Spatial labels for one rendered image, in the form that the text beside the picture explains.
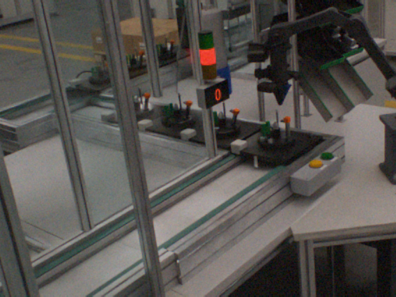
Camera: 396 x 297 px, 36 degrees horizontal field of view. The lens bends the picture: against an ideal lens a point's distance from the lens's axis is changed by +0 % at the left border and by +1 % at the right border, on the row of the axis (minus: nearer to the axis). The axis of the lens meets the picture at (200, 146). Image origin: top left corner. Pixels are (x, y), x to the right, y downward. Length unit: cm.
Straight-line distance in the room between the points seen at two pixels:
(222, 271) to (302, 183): 43
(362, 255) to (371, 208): 133
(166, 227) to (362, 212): 61
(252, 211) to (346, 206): 33
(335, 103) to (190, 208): 78
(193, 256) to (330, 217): 49
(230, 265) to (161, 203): 34
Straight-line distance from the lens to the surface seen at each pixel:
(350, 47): 241
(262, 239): 183
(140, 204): 142
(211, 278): 169
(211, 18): 299
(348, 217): 193
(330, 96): 239
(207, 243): 171
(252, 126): 237
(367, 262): 326
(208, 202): 194
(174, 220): 187
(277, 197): 194
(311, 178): 195
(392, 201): 203
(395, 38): 651
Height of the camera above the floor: 183
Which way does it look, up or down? 23 degrees down
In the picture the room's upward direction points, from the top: 7 degrees counter-clockwise
